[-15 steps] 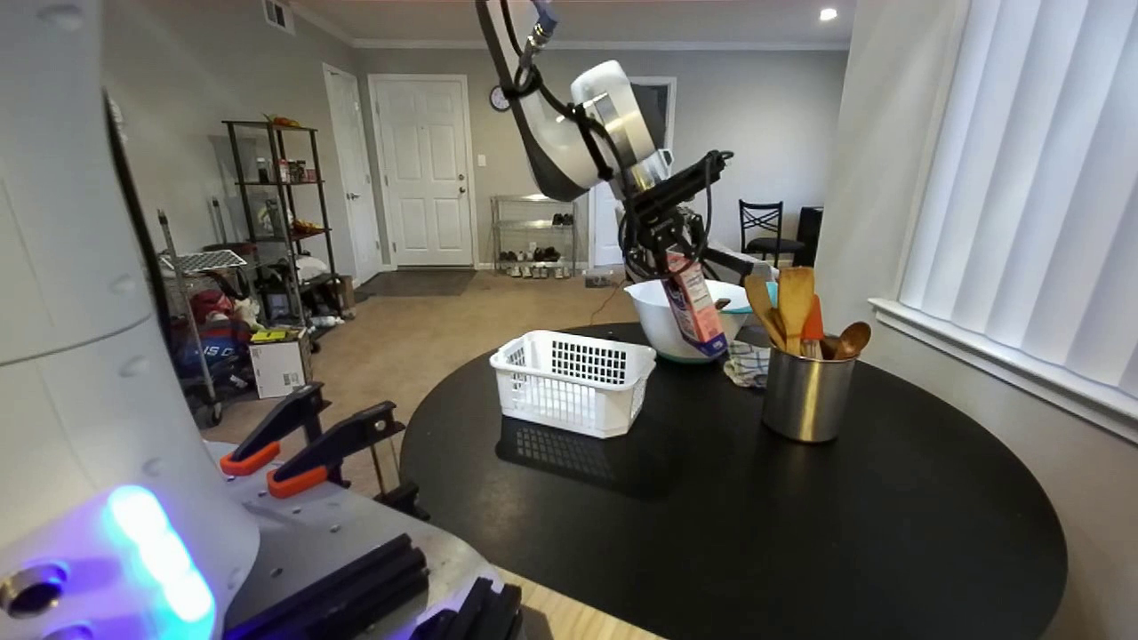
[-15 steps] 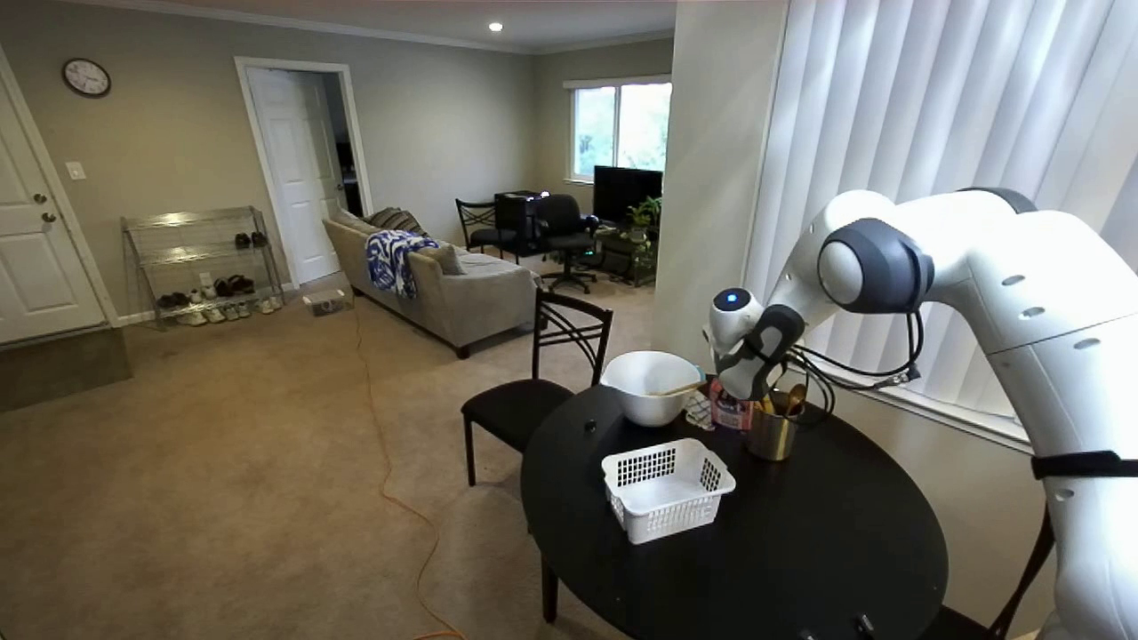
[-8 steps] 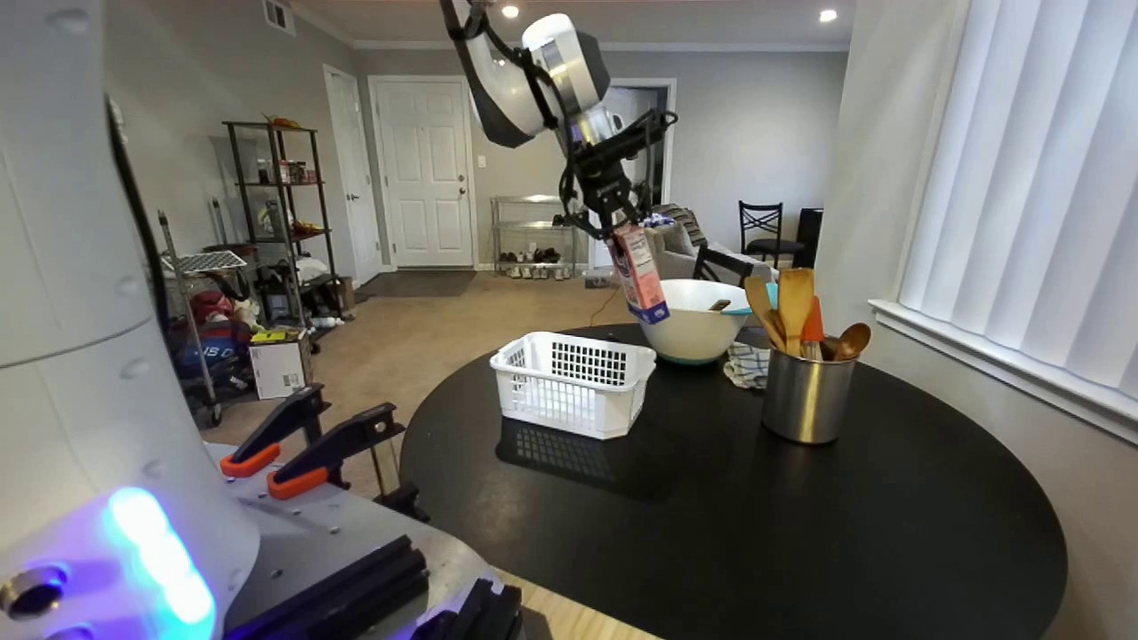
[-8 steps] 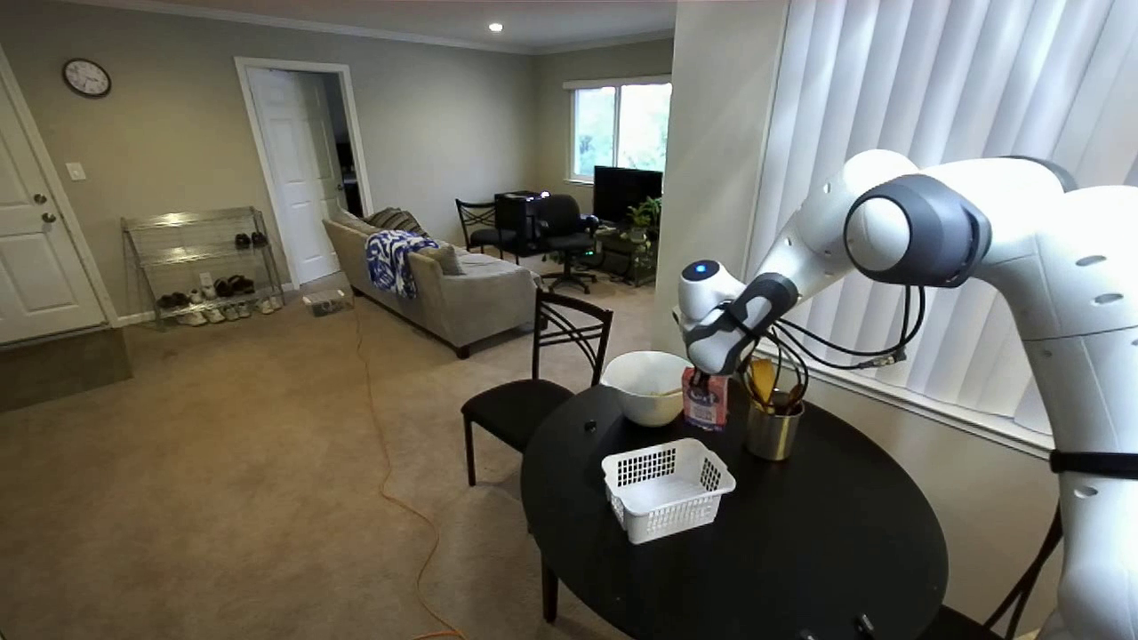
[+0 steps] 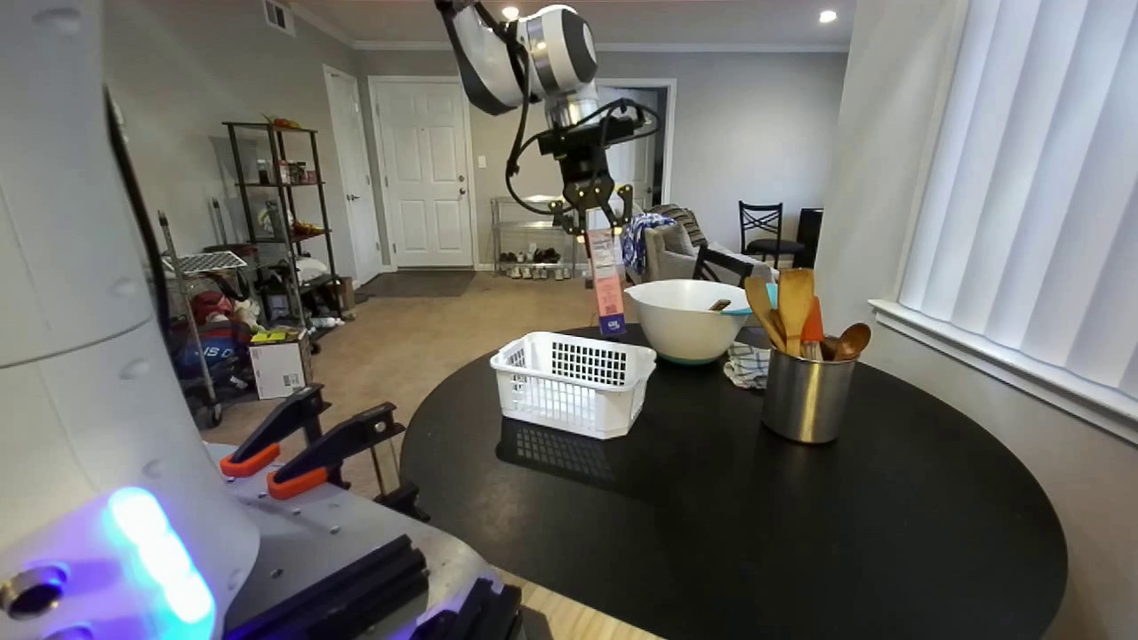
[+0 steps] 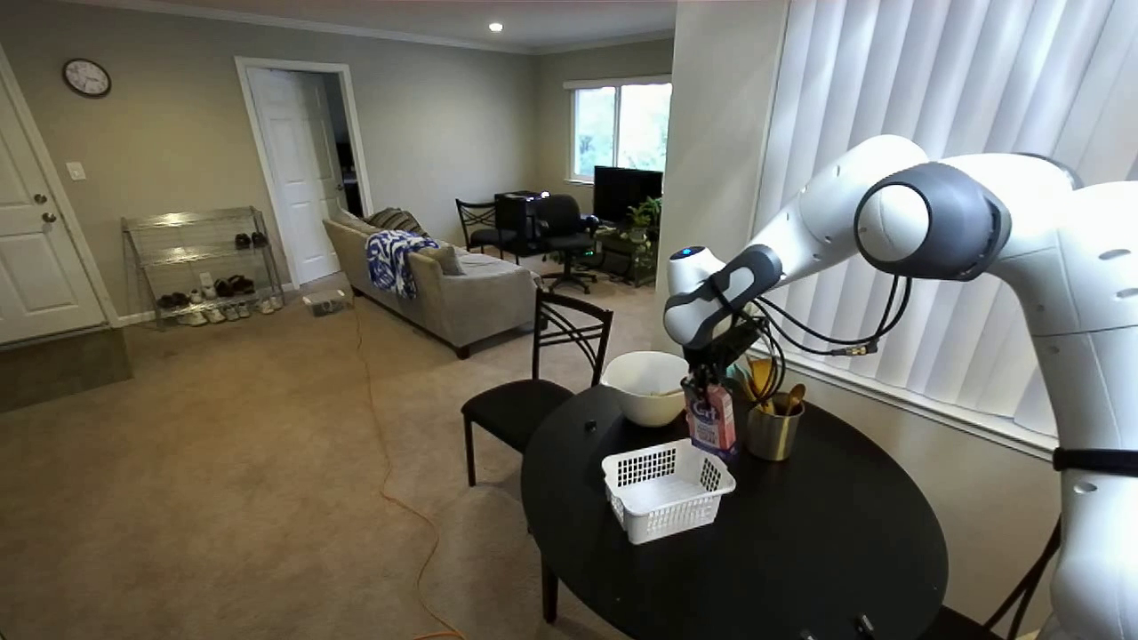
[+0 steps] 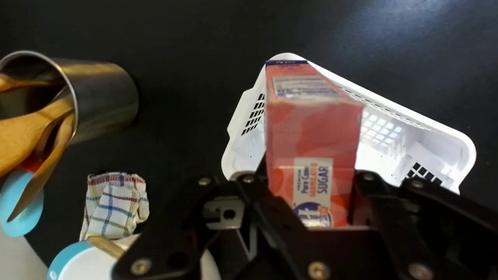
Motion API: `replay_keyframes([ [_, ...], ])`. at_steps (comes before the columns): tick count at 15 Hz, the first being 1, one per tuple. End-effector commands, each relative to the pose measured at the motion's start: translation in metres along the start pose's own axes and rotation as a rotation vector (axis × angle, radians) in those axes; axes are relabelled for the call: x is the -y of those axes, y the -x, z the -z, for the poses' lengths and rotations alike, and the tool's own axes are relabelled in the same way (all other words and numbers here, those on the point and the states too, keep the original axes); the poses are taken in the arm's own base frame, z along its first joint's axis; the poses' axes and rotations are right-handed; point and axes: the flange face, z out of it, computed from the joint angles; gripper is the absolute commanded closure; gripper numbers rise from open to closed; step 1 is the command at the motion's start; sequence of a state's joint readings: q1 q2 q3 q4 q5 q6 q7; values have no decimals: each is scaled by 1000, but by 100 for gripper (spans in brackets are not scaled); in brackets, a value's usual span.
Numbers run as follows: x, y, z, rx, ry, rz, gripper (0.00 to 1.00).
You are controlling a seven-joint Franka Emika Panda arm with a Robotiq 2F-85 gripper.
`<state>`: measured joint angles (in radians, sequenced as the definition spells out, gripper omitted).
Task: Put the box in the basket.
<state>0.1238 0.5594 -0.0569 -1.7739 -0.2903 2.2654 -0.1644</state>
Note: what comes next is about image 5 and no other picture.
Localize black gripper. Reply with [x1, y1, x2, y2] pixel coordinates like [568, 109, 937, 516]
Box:
[536, 117, 630, 239]

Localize black clamp orange tip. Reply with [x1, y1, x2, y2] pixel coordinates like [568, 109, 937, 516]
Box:
[216, 384, 333, 485]
[263, 397, 409, 506]

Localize orange silicone spatula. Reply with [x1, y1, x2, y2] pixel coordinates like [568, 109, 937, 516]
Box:
[797, 296, 830, 356]

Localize white plastic basket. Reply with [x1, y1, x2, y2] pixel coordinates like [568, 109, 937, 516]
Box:
[487, 327, 660, 444]

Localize dark brown wooden spoon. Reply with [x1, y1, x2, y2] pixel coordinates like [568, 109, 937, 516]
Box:
[822, 319, 874, 364]

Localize white panelled front door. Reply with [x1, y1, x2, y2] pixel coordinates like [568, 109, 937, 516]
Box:
[368, 75, 481, 274]

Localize dark doormat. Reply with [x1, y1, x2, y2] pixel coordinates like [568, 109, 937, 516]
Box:
[351, 267, 481, 303]

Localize pink sugar box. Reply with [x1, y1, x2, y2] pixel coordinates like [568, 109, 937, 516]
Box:
[585, 210, 630, 343]

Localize black dining chair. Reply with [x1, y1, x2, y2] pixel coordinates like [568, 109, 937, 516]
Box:
[689, 239, 766, 292]

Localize black metal shelf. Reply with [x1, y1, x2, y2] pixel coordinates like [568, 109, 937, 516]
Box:
[221, 113, 346, 327]

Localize white closet door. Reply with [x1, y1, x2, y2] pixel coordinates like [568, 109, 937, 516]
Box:
[319, 59, 383, 289]

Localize light wooden spoon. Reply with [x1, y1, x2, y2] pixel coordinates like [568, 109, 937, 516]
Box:
[740, 270, 788, 356]

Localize metal utensil cup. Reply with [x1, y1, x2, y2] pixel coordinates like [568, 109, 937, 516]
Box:
[760, 346, 861, 448]

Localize blue white blanket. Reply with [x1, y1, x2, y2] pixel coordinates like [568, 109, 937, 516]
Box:
[623, 210, 675, 282]

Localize white vertical blinds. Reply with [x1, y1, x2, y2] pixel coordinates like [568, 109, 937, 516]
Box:
[889, 0, 1138, 408]

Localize white mixing bowl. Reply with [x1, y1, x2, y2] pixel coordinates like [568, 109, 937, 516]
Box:
[623, 277, 753, 366]

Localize patterned white cloth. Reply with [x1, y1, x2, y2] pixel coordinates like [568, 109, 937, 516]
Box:
[717, 339, 774, 396]

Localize light wooden spatula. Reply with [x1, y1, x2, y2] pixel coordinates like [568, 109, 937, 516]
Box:
[774, 267, 822, 356]

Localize metal shoe rack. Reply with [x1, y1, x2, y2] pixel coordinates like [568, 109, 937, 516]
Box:
[487, 193, 589, 284]

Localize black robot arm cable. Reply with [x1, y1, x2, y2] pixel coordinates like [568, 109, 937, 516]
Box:
[503, 11, 660, 219]

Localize white cardboard box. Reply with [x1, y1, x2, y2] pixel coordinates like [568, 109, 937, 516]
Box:
[246, 333, 313, 404]

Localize grey sofa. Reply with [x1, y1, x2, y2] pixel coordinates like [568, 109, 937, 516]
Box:
[640, 204, 740, 284]

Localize ceiling air vent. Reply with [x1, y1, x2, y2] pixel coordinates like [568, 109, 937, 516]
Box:
[261, 0, 302, 34]

